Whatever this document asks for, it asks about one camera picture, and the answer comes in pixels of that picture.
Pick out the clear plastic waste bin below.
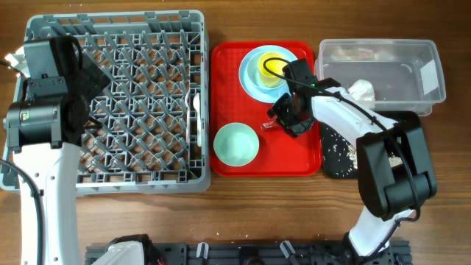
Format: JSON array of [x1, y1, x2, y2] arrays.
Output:
[[316, 38, 446, 116]]

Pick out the black waste tray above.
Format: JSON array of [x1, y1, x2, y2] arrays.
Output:
[[320, 111, 421, 180]]

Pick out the grey plastic dishwasher rack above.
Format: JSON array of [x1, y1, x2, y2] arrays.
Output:
[[25, 10, 211, 196]]

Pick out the light blue plate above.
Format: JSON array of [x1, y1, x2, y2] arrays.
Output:
[[238, 45, 298, 103]]

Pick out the yellow plastic cup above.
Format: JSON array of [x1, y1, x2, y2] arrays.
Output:
[[258, 52, 286, 88]]

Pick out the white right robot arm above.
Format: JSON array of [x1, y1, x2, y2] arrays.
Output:
[[267, 78, 437, 264]]

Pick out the pile of rice scraps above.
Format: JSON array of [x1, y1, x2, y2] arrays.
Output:
[[347, 144, 403, 169]]

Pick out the red snack wrapper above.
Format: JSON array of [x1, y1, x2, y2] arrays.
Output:
[[261, 119, 278, 130]]

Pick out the mint green bowl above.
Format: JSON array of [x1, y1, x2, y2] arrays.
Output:
[[213, 122, 260, 167]]

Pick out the white napkin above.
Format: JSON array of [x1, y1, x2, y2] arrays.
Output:
[[347, 79, 375, 109]]

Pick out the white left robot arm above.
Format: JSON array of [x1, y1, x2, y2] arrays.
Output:
[[1, 35, 110, 264]]

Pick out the light green small bowl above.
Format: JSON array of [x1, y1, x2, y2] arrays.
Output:
[[247, 52, 283, 91]]

